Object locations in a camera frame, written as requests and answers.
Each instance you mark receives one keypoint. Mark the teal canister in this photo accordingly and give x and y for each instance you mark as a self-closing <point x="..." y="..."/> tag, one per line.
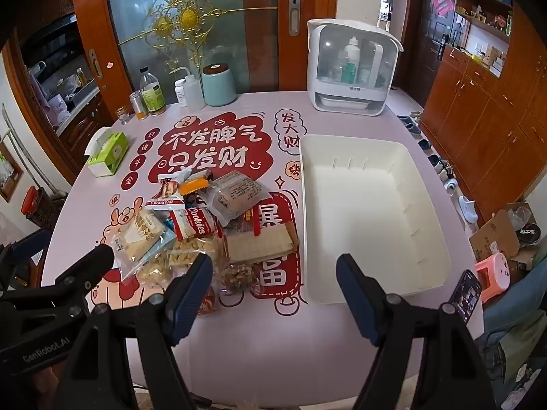
<point x="219" y="85"/>

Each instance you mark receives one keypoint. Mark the blue denim clothing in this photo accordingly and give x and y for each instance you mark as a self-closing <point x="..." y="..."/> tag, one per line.
<point x="513" y="320"/>

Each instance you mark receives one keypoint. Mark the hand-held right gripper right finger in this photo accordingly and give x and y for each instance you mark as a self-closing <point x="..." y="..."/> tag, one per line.
<point x="357" y="303"/>

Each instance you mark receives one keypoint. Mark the orange wafer packet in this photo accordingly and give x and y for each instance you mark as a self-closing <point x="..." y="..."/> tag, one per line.
<point x="194" y="186"/>

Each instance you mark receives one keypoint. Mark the dark entrance door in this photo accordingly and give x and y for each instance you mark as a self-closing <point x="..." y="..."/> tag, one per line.
<point x="427" y="59"/>

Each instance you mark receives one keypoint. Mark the clear nut packet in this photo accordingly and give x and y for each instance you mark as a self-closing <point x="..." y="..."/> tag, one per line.
<point x="239" y="277"/>

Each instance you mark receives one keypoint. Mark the row of shoes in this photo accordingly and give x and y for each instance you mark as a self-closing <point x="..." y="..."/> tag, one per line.
<point x="440" y="166"/>

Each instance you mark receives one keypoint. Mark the white squeeze bottle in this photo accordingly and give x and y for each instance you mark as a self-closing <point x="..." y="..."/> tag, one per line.
<point x="194" y="94"/>

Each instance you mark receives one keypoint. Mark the open cardboard box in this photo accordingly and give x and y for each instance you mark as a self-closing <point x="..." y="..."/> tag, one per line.
<point x="495" y="235"/>

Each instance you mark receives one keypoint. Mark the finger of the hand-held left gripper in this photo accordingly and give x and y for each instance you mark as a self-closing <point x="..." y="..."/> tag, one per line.
<point x="30" y="250"/>
<point x="92" y="262"/>

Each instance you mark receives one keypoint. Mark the glass sliding door wooden frame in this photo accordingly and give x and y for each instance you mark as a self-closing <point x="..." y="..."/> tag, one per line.
<point x="239" y="30"/>

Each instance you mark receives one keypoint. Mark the clear jar orange base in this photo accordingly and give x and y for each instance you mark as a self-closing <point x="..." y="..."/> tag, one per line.
<point x="139" y="104"/>

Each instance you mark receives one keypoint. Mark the wooden wall cabinet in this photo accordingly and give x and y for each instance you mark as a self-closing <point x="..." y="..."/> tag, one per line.
<point x="483" y="115"/>

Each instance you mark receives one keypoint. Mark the glass bottle green label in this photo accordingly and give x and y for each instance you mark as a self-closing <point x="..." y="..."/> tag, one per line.
<point x="152" y="94"/>

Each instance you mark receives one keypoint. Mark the cartoon man snack packet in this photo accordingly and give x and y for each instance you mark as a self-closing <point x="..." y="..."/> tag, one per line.
<point x="169" y="190"/>

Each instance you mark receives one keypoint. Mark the green tissue box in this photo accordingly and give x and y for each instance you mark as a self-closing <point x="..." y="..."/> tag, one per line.
<point x="109" y="153"/>

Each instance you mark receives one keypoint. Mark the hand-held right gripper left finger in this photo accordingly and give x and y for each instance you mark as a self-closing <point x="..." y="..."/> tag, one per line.
<point x="190" y="303"/>

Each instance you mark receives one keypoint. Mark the white cosmetics organizer box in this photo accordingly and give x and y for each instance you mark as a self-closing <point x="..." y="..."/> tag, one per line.
<point x="354" y="72"/>

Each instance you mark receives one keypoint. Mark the yellow crackers bag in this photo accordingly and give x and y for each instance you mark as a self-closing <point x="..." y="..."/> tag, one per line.
<point x="156" y="271"/>
<point x="192" y="251"/>

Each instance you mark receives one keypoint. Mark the beige cracker packet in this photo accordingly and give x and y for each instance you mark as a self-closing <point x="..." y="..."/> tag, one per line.
<point x="141" y="232"/>

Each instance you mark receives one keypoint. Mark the tan wafer packet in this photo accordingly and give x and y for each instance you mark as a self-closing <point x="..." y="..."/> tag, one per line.
<point x="256" y="243"/>

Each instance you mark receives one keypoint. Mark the white plastic storage bin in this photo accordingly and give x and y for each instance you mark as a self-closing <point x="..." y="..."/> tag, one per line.
<point x="363" y="205"/>

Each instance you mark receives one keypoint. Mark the white red cookies packet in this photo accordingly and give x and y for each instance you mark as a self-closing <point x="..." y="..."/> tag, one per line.
<point x="192" y="222"/>

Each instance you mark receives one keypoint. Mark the small glass jar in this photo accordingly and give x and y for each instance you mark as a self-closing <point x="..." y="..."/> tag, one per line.
<point x="122" y="116"/>

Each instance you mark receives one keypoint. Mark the small white pill bottle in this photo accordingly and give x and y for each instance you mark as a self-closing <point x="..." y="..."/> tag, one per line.
<point x="181" y="94"/>

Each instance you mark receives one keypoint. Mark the pink plastic stool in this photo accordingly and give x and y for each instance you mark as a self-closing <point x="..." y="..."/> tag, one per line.
<point x="493" y="275"/>

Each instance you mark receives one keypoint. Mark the black smartphone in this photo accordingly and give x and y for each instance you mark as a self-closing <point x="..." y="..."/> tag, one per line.
<point x="466" y="294"/>

